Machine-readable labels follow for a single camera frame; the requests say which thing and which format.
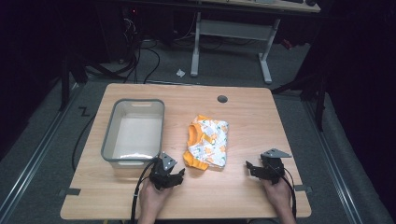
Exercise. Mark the clear plastic bin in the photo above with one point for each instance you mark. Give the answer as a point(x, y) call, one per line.
point(137, 133)

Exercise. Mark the crumpled white paper scrap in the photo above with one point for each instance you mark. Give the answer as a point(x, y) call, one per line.
point(180, 73)

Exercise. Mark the person's right hand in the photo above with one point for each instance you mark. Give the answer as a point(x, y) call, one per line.
point(280, 196)

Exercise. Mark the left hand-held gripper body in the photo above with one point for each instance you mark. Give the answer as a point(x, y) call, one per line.
point(162, 174)

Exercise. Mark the person's left hand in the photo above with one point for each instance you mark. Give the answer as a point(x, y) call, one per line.
point(152, 200)

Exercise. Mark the metal floor rail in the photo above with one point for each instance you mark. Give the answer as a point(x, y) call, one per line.
point(34, 161)
point(336, 161)

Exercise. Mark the dark round table grommet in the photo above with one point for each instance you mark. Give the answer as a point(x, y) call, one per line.
point(222, 99)

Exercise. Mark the black metal stand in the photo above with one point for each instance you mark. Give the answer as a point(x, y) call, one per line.
point(317, 93)
point(65, 81)

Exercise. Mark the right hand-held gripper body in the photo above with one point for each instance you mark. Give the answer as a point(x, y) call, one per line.
point(272, 169)

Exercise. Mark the grey table edge bracket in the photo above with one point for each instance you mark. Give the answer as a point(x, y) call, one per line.
point(70, 192)
point(303, 188)

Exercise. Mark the folded orange and white garment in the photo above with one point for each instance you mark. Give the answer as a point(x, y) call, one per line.
point(208, 141)

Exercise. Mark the desk with white metal legs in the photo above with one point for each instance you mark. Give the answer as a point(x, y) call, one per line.
point(233, 29)

